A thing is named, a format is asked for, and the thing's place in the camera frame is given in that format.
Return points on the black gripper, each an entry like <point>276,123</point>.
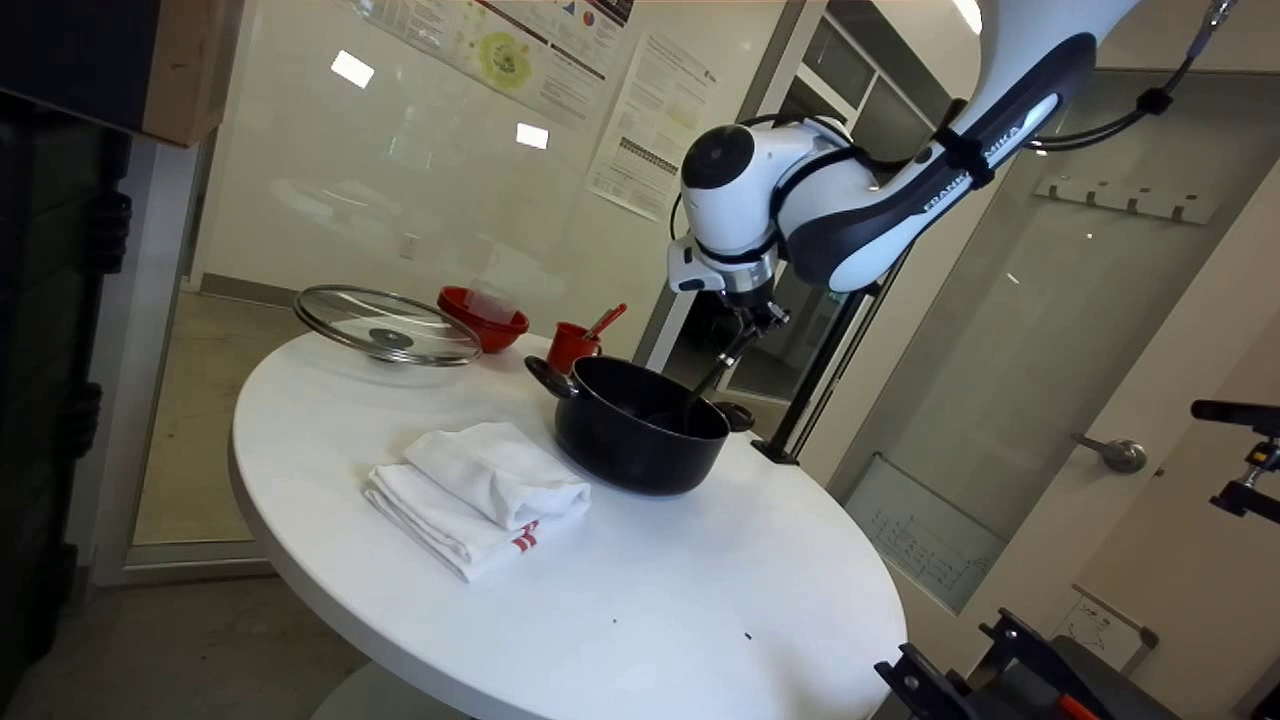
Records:
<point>762,311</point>

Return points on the black spoon with silver tip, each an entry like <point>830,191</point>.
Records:
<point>720,363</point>

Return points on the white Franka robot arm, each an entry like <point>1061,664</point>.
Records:
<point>855,225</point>

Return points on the red plastic spoon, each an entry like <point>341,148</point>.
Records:
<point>604,321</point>

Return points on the black cooking pot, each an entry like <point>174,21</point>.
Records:
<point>640,432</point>

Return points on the glass pot lid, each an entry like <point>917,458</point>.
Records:
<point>372,326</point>

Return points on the red cup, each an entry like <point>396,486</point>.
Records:
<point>572,351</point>

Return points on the white paper sheets on glass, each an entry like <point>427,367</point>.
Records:
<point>661,126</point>

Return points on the clear plastic cup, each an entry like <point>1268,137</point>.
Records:
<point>489,311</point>

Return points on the red bowl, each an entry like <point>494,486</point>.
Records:
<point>486,326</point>

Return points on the white folded cloth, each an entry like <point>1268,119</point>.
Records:
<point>481,494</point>

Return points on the black camera stand pole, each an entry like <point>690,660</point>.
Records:
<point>822,372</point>

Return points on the large wall poster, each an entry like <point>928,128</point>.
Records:
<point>504,53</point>

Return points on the wall coat hook rail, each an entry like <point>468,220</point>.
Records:
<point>1127,202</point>

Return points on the white wall outlet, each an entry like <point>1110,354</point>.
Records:
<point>1110,627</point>

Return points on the black camera on mount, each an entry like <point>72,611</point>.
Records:
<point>1241,416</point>

